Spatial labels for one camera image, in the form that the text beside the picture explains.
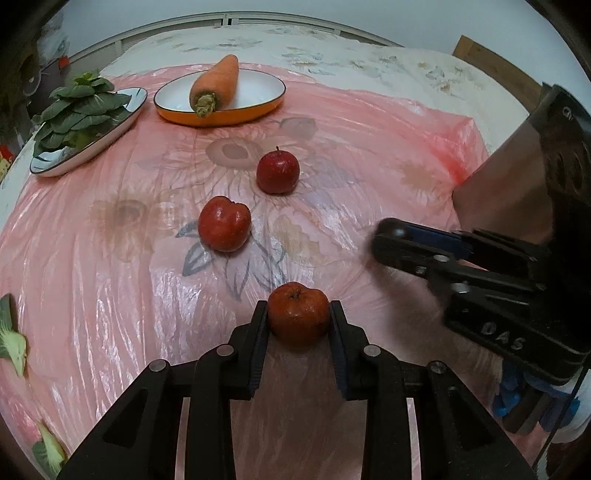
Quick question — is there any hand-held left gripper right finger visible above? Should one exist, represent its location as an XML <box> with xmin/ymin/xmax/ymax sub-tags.
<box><xmin>329</xmin><ymin>300</ymin><xmax>540</xmax><ymax>480</ymax></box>

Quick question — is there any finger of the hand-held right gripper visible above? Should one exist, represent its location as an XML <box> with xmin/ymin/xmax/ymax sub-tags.
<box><xmin>375</xmin><ymin>218</ymin><xmax>548</xmax><ymax>273</ymax></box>
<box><xmin>372</xmin><ymin>233</ymin><xmax>541</xmax><ymax>298</ymax></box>

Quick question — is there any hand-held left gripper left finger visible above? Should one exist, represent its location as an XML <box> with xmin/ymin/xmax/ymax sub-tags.
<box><xmin>56</xmin><ymin>300</ymin><xmax>271</xmax><ymax>480</ymax></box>

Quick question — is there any red apple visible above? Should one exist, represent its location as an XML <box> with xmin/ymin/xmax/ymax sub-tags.
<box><xmin>256</xmin><ymin>147</ymin><xmax>300</xmax><ymax>195</ymax></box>
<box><xmin>198</xmin><ymin>196</ymin><xmax>252</xmax><ymax>253</ymax></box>
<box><xmin>268</xmin><ymin>282</ymin><xmax>331</xmax><ymax>350</ymax></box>

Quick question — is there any person's right hand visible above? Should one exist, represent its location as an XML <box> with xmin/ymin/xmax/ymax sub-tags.
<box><xmin>492</xmin><ymin>362</ymin><xmax>580</xmax><ymax>435</ymax></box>

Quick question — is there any pink plastic sheet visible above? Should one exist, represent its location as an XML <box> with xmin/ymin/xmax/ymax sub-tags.
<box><xmin>0</xmin><ymin>62</ymin><xmax>502</xmax><ymax>480</ymax></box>

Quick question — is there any floral bedsheet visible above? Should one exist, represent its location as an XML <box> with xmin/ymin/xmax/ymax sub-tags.
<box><xmin>0</xmin><ymin>23</ymin><xmax>532</xmax><ymax>204</ymax></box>

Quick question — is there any orange oval dish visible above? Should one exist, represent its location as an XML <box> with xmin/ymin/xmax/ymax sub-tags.
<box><xmin>153</xmin><ymin>68</ymin><xmax>287</xmax><ymax>126</ymax></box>

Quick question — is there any bok choy piece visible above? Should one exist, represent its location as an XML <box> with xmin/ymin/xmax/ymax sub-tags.
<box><xmin>0</xmin><ymin>293</ymin><xmax>29</xmax><ymax>378</ymax></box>
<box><xmin>31</xmin><ymin>421</ymin><xmax>69</xmax><ymax>479</ymax></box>

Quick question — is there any carrot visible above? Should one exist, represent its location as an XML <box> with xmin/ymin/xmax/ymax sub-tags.
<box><xmin>189</xmin><ymin>54</ymin><xmax>240</xmax><ymax>119</ymax></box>

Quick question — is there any white oval plate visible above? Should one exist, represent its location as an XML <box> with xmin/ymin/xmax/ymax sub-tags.
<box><xmin>30</xmin><ymin>87</ymin><xmax>148</xmax><ymax>178</ymax></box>

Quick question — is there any pile of bok choy leaves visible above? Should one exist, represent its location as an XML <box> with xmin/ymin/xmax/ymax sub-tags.
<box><xmin>33</xmin><ymin>71</ymin><xmax>133</xmax><ymax>153</ymax></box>

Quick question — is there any grey bed headboard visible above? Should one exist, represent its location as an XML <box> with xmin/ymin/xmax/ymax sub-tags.
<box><xmin>58</xmin><ymin>13</ymin><xmax>407</xmax><ymax>70</ymax></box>

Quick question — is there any black cable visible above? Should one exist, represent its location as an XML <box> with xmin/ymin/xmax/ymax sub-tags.
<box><xmin>531</xmin><ymin>369</ymin><xmax>583</xmax><ymax>469</ymax></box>

